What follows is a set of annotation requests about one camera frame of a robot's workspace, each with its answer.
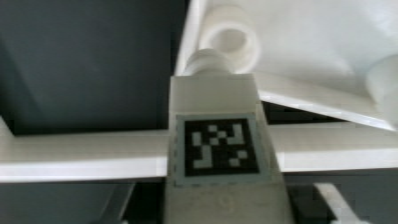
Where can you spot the white table leg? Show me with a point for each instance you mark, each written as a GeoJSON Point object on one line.
{"type": "Point", "coordinates": [224, 185]}

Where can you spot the white front fence rail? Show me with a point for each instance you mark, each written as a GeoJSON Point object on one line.
{"type": "Point", "coordinates": [125, 155]}

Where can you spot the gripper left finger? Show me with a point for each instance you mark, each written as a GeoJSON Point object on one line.
{"type": "Point", "coordinates": [135, 204]}

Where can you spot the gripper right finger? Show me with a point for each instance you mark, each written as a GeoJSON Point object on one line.
{"type": "Point", "coordinates": [318, 204]}

